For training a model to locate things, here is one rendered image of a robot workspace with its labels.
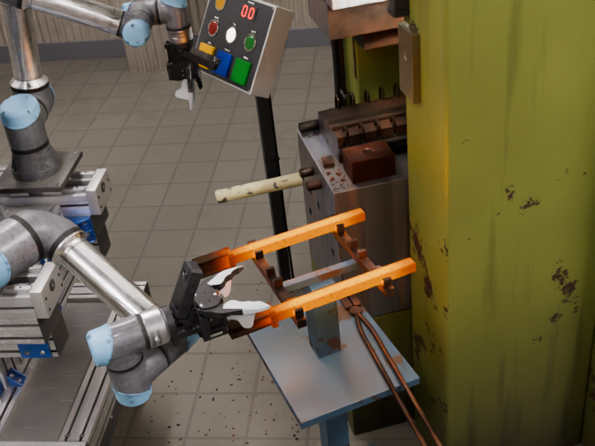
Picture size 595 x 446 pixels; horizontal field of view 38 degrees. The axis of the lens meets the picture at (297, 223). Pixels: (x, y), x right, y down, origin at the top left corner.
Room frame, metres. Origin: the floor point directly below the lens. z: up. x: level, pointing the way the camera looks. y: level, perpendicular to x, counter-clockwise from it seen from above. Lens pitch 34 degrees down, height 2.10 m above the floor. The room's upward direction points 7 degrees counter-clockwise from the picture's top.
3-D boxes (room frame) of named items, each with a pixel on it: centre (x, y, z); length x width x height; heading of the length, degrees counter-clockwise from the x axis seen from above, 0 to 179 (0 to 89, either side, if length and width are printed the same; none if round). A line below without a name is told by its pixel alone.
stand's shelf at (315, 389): (1.57, -0.03, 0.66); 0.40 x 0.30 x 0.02; 19
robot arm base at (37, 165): (2.38, 0.79, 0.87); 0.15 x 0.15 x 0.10
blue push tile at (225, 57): (2.59, 0.18, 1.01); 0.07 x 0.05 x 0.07; 36
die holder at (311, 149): (2.12, -0.34, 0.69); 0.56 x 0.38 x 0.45; 101
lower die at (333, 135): (2.17, -0.32, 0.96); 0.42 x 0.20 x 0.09; 101
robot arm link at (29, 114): (2.38, 0.79, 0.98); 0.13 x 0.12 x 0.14; 179
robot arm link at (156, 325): (1.31, 0.30, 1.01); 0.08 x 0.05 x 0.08; 21
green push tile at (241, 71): (2.51, 0.12, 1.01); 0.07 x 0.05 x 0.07; 36
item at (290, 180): (2.45, 0.04, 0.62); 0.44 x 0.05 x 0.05; 101
